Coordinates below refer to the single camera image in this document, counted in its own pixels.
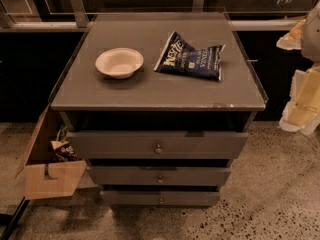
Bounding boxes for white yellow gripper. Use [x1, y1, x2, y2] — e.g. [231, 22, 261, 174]
[276, 19, 320, 135]

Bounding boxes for grey drawer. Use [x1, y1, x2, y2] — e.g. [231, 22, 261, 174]
[88, 166, 231, 186]
[101, 190, 220, 206]
[67, 131, 248, 159]

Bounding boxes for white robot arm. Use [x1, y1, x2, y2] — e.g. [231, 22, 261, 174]
[277, 3, 320, 135]

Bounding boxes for grey drawer cabinet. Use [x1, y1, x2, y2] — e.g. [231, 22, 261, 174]
[50, 12, 267, 193]

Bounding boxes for grey bottom drawer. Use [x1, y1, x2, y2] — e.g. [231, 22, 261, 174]
[101, 190, 220, 206]

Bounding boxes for grey top drawer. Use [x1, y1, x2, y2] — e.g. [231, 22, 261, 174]
[67, 131, 248, 159]

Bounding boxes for blue kettle chips bag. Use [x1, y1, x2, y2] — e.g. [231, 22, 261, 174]
[154, 31, 225, 81]

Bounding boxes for white paper bowl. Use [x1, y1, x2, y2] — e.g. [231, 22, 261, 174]
[95, 48, 144, 79]

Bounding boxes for snack bags in box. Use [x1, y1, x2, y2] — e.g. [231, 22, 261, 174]
[51, 124, 79, 162]

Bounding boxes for cardboard box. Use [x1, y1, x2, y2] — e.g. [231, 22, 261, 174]
[16, 106, 87, 200]

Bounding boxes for black floor bar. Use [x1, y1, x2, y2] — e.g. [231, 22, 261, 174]
[0, 197, 29, 240]

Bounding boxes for metal railing frame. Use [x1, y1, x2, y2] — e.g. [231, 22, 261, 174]
[0, 0, 320, 32]

